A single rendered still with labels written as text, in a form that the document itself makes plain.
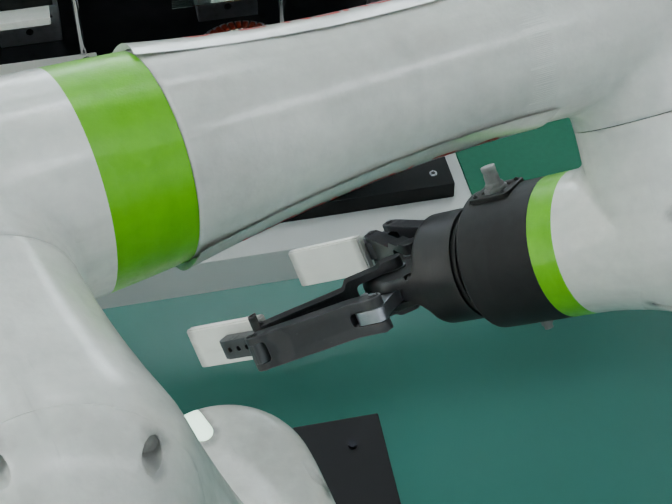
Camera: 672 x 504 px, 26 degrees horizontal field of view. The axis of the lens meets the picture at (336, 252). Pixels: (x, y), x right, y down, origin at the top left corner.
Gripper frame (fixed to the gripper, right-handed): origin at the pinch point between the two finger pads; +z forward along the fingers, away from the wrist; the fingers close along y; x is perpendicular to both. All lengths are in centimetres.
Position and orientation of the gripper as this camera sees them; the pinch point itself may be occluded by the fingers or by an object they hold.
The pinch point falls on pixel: (260, 303)
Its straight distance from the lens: 109.0
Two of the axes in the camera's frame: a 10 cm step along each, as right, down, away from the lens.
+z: -7.8, 1.6, 6.1
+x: 3.7, 9.0, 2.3
